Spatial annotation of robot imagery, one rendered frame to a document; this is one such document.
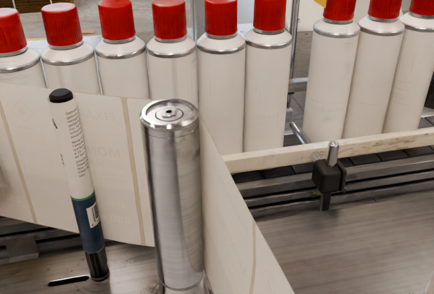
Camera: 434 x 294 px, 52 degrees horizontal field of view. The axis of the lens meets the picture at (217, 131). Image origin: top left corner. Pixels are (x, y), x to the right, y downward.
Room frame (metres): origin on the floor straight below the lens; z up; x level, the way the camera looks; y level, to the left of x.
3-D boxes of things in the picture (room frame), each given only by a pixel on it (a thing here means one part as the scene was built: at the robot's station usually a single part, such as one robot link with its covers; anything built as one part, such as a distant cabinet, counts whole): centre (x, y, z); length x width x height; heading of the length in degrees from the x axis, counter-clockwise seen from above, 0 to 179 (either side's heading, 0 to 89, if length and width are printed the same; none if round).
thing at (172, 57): (0.43, 0.05, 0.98); 0.05 x 0.05 x 0.20
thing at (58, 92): (0.27, 0.11, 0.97); 0.02 x 0.02 x 0.19
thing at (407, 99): (0.50, -0.24, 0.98); 0.05 x 0.05 x 0.20
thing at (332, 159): (0.39, -0.12, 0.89); 0.03 x 0.03 x 0.12; 12
